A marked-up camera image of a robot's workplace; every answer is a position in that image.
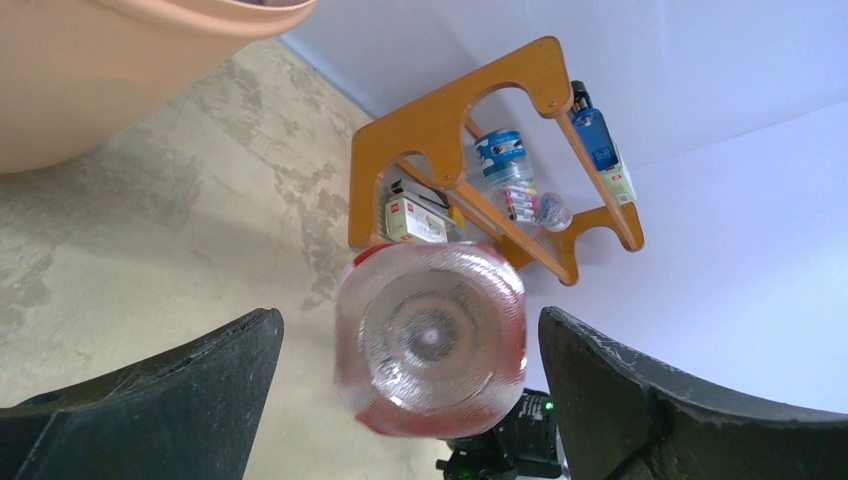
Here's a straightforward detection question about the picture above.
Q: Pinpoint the pack of coloured markers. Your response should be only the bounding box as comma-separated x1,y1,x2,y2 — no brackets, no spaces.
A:
501,181,540,224

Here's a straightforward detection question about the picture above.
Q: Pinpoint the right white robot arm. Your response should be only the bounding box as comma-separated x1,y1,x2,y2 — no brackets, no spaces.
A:
435,389,570,480

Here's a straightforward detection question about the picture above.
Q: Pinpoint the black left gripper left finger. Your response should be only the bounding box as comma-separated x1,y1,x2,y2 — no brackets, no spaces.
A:
1,309,284,479

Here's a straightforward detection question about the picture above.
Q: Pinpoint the wooden shelf rack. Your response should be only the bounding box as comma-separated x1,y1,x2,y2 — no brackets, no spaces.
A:
348,36,645,286

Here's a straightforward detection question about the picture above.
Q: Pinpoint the white red box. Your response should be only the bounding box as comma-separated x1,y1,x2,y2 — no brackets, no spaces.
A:
600,142,637,206

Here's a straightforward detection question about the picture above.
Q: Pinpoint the blue tape roll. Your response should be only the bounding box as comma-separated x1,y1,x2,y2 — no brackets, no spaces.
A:
474,129,536,189

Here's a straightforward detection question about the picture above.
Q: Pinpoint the white stapler box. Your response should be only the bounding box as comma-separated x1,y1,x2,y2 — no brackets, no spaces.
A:
384,197,448,243

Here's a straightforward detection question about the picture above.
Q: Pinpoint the small clear jar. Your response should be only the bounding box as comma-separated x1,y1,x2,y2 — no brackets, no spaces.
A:
539,192,574,233

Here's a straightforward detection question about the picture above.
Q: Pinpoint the blue stapler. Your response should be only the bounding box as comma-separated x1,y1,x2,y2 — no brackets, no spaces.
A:
570,80,619,171

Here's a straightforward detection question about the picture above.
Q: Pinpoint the grey stapler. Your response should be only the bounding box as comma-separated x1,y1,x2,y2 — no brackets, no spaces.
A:
386,179,456,224

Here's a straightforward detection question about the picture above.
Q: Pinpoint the red gold tea bottle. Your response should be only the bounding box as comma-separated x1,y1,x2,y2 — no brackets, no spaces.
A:
334,243,527,439

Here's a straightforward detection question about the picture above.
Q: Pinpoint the orange plastic bin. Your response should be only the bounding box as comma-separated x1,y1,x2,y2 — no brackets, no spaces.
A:
1,1,315,173

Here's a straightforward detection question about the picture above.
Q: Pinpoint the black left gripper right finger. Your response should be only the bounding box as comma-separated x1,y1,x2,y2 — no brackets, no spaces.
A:
538,307,847,479

